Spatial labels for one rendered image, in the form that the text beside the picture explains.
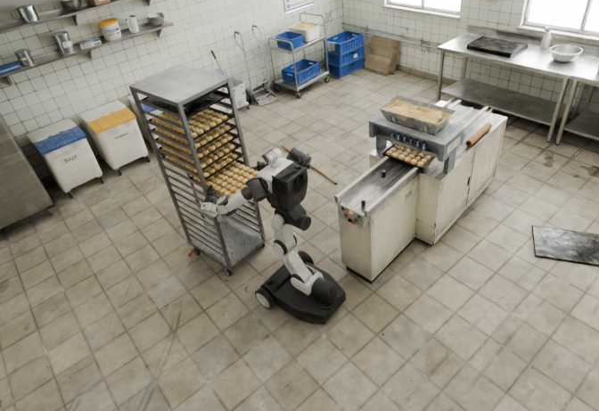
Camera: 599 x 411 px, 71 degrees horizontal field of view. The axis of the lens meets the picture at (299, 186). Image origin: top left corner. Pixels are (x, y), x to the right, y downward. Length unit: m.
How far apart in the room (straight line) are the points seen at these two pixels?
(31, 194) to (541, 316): 5.22
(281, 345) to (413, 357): 1.01
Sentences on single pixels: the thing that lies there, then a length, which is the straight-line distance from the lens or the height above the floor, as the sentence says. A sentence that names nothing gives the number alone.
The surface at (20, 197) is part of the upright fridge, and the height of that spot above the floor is 0.44.
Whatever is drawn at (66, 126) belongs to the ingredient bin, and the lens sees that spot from 6.05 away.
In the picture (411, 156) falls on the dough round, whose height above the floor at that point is 0.92.
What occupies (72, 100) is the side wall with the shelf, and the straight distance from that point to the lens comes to 6.29.
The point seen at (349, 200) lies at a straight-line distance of 3.37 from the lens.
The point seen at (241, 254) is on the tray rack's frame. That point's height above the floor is 0.15.
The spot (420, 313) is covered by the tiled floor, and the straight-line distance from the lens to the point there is 3.70.
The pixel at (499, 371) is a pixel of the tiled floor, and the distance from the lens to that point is 3.54.
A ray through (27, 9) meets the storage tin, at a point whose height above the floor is 2.12.
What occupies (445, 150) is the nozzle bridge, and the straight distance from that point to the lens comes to 3.46.
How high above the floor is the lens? 2.97
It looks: 37 degrees down
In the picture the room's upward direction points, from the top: 8 degrees counter-clockwise
